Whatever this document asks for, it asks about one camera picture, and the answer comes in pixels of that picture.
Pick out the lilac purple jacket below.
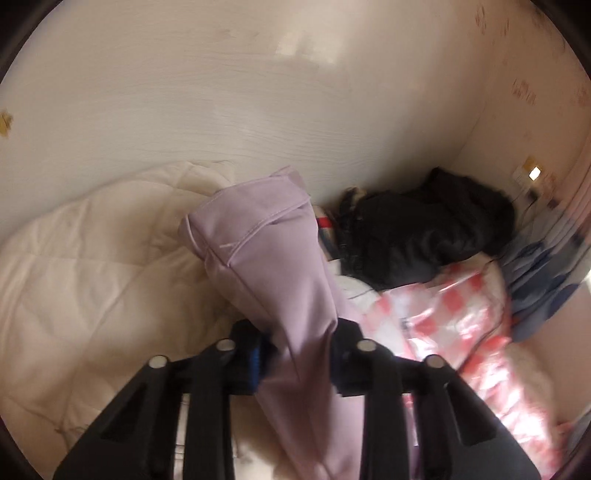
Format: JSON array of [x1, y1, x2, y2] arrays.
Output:
[[179, 168, 363, 479]]

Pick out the black clothes pile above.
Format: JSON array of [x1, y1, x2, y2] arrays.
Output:
[[335, 168, 516, 291]]

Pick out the red checkered plastic bed cover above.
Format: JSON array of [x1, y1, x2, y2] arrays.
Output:
[[337, 262, 574, 480]]

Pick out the cream quilted blanket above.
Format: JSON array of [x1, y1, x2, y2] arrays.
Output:
[[0, 160, 297, 480]]

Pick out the left cartoon curtain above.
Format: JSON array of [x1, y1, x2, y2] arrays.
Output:
[[500, 202, 591, 342]]

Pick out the wall socket with charger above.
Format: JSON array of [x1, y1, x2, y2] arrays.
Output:
[[512, 155, 558, 203]]

